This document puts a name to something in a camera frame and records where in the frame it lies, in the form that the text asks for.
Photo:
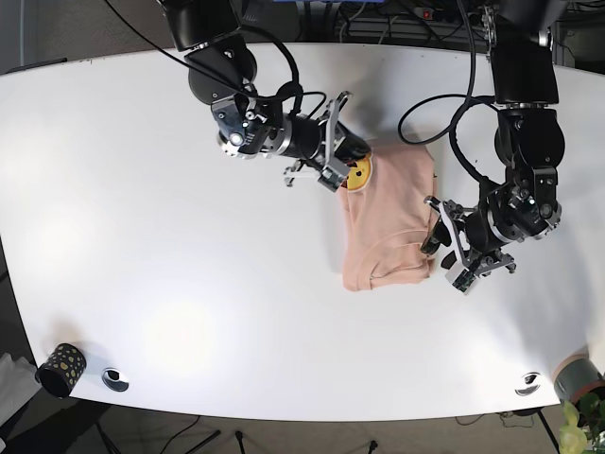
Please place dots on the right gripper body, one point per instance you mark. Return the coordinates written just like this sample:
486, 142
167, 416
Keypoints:
313, 143

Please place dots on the right silver table grommet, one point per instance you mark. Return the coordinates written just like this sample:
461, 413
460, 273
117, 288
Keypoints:
528, 384

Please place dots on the green potted plant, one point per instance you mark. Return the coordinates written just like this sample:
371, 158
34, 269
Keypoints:
583, 428

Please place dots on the left silver table grommet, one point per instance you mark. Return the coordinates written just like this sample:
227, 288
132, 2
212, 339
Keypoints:
115, 380

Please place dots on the grey plant pot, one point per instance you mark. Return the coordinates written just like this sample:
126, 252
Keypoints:
577, 376

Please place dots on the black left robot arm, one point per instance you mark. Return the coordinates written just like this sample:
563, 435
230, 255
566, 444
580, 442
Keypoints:
529, 142

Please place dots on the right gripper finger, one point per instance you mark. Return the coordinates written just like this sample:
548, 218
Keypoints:
352, 148

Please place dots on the salmon pink T-shirt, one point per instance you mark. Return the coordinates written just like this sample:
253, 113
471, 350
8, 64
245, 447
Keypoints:
386, 218

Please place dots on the black dotted cup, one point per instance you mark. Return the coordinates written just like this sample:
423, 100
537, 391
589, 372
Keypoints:
60, 373

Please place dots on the silver table grommet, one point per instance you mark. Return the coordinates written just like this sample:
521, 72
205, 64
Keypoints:
528, 384
115, 380

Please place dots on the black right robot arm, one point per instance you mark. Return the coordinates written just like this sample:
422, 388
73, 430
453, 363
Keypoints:
221, 74

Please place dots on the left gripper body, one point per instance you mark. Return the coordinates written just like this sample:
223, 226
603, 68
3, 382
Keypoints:
476, 250

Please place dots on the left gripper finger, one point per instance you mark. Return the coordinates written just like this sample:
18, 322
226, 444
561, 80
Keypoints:
436, 238

